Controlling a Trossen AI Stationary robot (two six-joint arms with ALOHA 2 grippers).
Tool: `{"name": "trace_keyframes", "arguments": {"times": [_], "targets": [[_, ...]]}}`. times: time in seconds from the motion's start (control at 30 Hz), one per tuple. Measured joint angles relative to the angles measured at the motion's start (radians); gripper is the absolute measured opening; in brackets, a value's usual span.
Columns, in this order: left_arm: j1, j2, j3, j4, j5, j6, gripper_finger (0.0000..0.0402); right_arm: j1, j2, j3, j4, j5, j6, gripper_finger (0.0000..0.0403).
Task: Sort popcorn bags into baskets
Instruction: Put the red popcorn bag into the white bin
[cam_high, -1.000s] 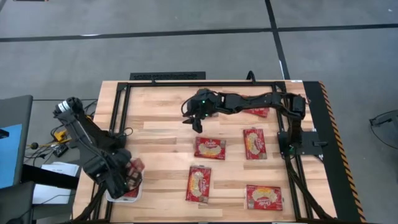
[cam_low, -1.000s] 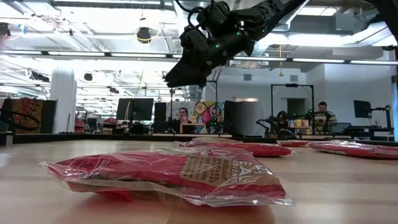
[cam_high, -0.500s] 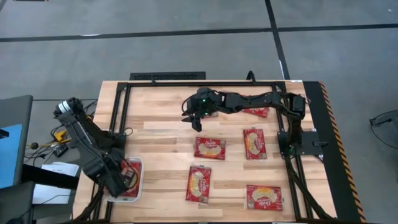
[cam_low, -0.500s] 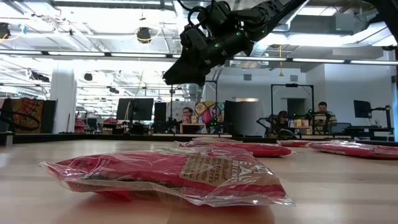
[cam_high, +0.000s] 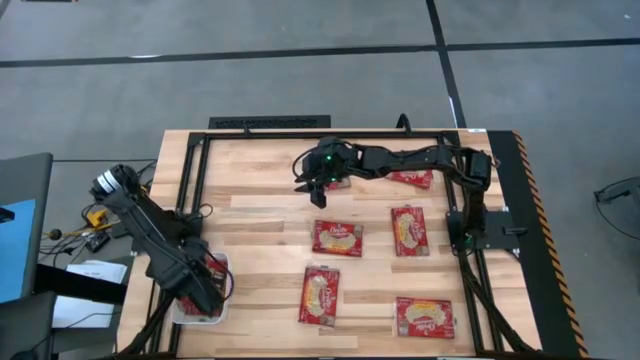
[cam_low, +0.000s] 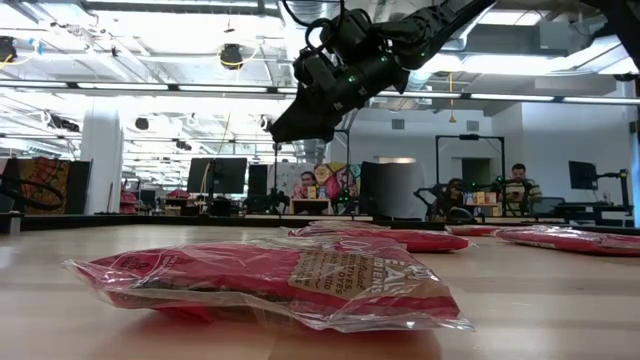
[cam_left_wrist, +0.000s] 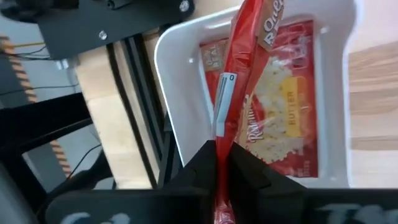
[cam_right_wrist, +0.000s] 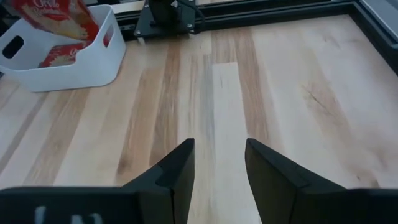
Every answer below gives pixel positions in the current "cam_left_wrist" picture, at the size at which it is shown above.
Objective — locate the black aluminium frame rail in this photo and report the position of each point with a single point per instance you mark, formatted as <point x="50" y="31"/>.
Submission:
<point x="136" y="93"/>

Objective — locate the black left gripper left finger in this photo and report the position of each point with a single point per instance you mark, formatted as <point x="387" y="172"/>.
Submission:
<point x="199" y="168"/>

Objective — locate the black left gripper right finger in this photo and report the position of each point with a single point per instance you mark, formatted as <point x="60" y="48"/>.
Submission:
<point x="248" y="174"/>

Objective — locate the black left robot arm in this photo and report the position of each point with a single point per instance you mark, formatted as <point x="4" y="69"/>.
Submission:
<point x="15" y="199"/>

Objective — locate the red popcorn bag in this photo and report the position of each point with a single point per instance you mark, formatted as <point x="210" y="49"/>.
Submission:
<point x="289" y="124"/>
<point x="239" y="62"/>

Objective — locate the white plastic basket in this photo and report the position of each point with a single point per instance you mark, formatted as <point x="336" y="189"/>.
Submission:
<point x="183" y="77"/>

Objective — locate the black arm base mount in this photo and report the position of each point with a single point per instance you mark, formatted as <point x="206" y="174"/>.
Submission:
<point x="124" y="28"/>

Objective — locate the black table frame strut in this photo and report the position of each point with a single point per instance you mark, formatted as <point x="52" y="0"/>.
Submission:
<point x="37" y="115"/>

